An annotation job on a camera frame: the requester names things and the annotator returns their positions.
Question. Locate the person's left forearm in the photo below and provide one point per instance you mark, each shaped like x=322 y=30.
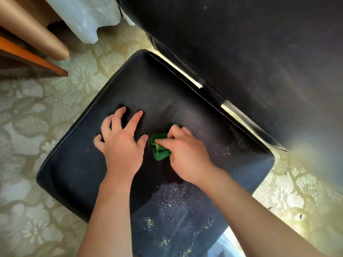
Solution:
x=107 y=219

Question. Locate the light blue jeans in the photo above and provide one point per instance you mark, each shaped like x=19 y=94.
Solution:
x=223 y=247

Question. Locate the orange wooden table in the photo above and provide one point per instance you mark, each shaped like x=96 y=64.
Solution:
x=26 y=54

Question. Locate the person's left hand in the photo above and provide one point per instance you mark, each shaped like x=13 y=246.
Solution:
x=122 y=152

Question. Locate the person's right hand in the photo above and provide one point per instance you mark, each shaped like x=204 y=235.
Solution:
x=190 y=160

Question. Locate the white sheer curtain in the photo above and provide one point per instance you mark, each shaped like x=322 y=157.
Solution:
x=85 y=16

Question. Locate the black leather chair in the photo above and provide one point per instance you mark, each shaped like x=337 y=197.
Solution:
x=134 y=85

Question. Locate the person's right forearm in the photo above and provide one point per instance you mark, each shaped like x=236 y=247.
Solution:
x=254 y=219

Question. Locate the green cleaning cloth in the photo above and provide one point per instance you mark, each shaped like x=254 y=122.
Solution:
x=159 y=153

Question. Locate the tan curtain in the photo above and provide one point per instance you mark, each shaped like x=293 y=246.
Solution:
x=26 y=21

